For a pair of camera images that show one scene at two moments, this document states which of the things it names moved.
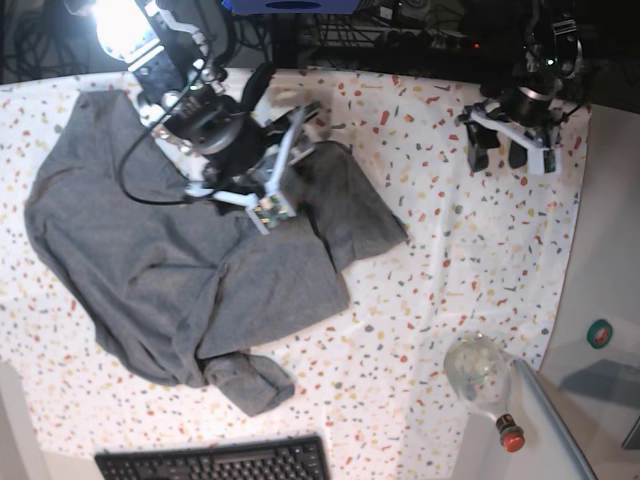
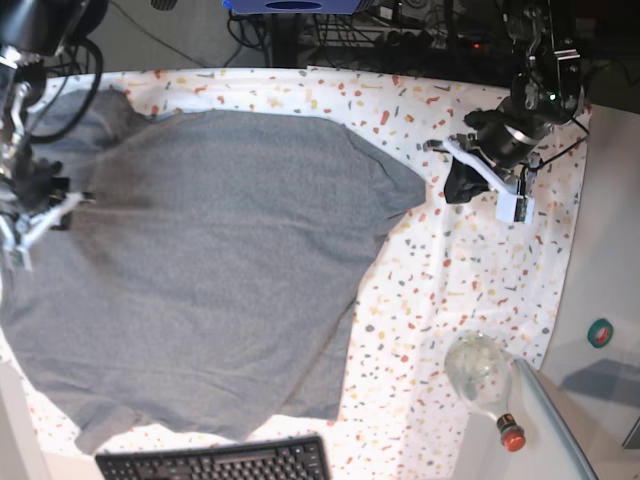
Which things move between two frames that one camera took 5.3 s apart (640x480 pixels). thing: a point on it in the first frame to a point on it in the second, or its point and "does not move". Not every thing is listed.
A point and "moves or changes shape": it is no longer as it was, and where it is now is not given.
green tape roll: [599, 333] does not move
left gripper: [223, 131] to [34, 183]
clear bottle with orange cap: [477, 367] does not move
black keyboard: [302, 458] does not move
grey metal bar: [556, 415] does not move
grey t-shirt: [162, 280] moves or changes shape
